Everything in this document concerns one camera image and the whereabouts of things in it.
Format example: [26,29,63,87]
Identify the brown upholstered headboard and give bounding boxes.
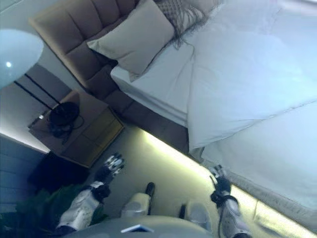
[28,0,149,100]

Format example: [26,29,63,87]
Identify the silver left robot leg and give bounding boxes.
[120,182,156,219]

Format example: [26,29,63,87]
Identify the patterned fringed cushion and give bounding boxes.
[155,0,211,50]

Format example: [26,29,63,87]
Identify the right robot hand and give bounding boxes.
[208,165,232,199]

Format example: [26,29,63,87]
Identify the green leafy plant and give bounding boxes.
[14,183,109,231]

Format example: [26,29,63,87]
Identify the wooden nightstand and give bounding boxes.
[28,90,124,169]

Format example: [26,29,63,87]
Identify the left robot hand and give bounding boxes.
[95,153,126,184]

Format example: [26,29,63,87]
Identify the silver right robot leg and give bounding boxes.
[180,200,214,234]

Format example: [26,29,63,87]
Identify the silver robot leg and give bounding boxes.
[120,182,156,219]
[180,200,214,234]

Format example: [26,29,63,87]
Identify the black cable bundle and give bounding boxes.
[53,113,85,140]

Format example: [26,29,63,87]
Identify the white mattress sheet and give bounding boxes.
[110,44,196,127]

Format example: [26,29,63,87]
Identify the white duvet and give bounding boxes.
[187,0,317,209]

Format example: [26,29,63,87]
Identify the beige pillow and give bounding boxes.
[86,0,175,82]

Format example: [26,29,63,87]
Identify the silver robot torso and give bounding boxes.
[61,215,214,238]

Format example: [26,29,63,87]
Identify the brown upholstered bed base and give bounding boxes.
[94,64,206,162]

